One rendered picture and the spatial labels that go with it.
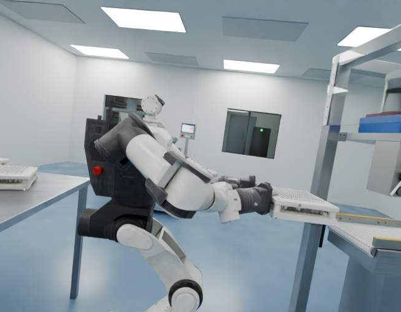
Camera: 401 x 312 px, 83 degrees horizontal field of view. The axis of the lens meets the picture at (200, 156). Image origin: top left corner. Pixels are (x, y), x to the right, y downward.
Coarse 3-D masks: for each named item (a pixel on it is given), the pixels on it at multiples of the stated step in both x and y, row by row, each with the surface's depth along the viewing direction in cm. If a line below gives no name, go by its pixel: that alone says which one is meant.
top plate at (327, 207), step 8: (272, 192) 95; (272, 200) 85; (280, 200) 83; (288, 200) 84; (296, 200) 86; (304, 208) 83; (312, 208) 83; (320, 208) 83; (328, 208) 83; (336, 208) 84
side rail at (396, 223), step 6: (336, 216) 114; (342, 216) 114; (348, 216) 114; (354, 216) 115; (360, 222) 115; (366, 222) 116; (372, 222) 116; (384, 222) 116; (390, 222) 117; (396, 222) 117
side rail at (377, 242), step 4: (376, 240) 86; (380, 240) 86; (384, 240) 87; (388, 240) 87; (392, 240) 87; (372, 244) 88; (376, 244) 86; (380, 244) 87; (384, 244) 87; (388, 244) 87; (392, 244) 87; (396, 244) 87; (400, 244) 87; (396, 248) 87; (400, 248) 87
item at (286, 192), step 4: (276, 188) 100; (280, 192) 92; (284, 192) 94; (288, 192) 95; (292, 192) 96; (296, 192) 97; (300, 192) 98; (296, 196) 90; (300, 196) 90; (304, 196) 90; (308, 196) 92; (312, 196) 93; (292, 208) 89; (296, 208) 89
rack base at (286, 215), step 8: (272, 208) 87; (272, 216) 83; (280, 216) 83; (288, 216) 83; (296, 216) 83; (304, 216) 84; (312, 216) 84; (320, 216) 86; (328, 224) 84; (336, 224) 84
